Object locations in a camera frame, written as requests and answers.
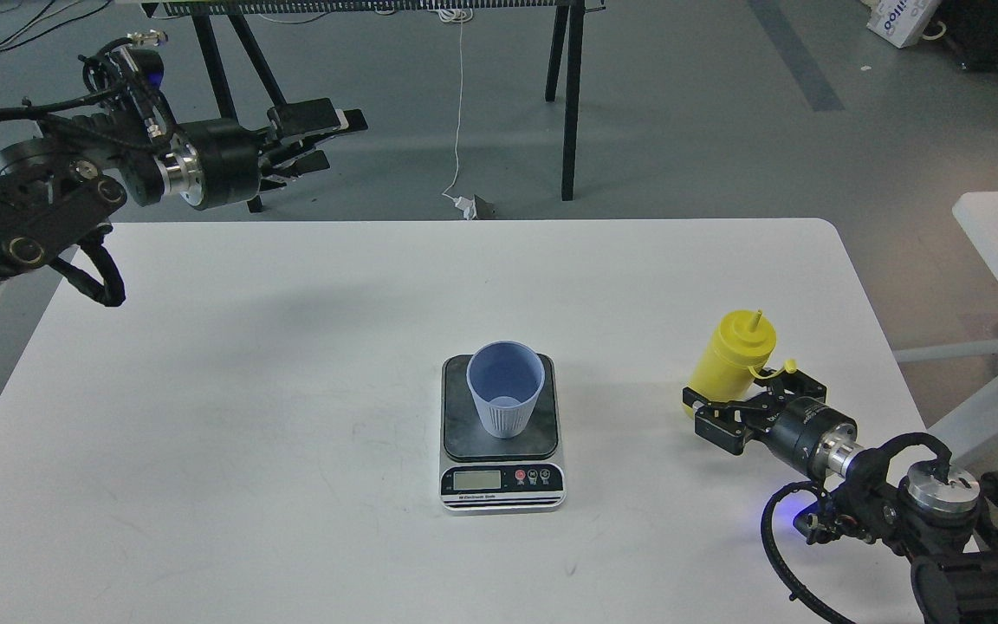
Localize digital kitchen scale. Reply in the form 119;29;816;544
438;354;566;514

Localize blue plastic cup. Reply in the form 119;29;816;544
466;341;546;439

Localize white cardboard box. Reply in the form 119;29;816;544
865;0;942;49

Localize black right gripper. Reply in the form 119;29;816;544
682;370;857;482

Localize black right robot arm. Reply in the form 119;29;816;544
682;371;998;623

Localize white power adapter on floor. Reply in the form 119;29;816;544
454;195;496;221

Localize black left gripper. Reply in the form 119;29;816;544
165;98;368;211

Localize yellow squeeze bottle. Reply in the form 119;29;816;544
685;309;799;402

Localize black trestle table frame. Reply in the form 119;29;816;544
142;1;587;206

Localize white hanging cable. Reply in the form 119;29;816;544
438;4;476;205

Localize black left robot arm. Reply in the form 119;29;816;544
0;30;367;307

